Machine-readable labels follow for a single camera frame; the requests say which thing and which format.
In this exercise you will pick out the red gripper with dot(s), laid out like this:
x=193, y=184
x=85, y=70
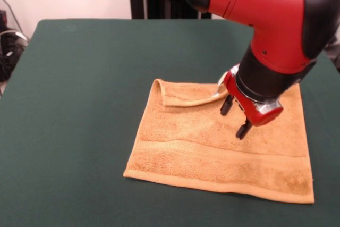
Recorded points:
x=249, y=110

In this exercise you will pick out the yellow terry towel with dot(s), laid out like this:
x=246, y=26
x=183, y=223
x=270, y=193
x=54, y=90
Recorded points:
x=212, y=152

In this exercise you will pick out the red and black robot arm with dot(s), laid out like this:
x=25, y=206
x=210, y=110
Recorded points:
x=265, y=11

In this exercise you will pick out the black stand foot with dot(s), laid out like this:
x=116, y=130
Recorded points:
x=335, y=58

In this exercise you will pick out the dark green tablecloth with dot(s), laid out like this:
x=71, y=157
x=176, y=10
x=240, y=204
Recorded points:
x=66, y=144

